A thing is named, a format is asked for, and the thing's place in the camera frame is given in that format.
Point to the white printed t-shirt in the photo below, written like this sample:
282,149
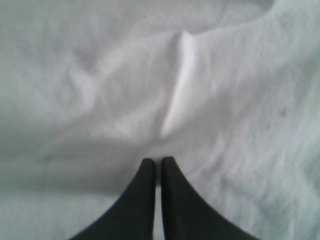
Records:
230,88

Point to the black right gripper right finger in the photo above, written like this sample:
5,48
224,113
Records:
185,214

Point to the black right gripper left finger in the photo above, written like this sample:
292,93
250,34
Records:
131,217

